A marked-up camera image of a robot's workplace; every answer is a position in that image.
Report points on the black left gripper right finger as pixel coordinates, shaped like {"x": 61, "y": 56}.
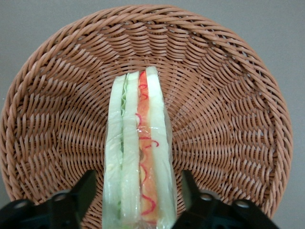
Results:
{"x": 190, "y": 188}

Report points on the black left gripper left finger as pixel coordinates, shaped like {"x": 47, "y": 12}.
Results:
{"x": 81, "y": 190}

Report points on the plastic-wrapped triangle sandwich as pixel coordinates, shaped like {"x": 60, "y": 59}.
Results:
{"x": 129, "y": 143}

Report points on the brown round wicker basket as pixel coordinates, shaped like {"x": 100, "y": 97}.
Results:
{"x": 226, "y": 119}

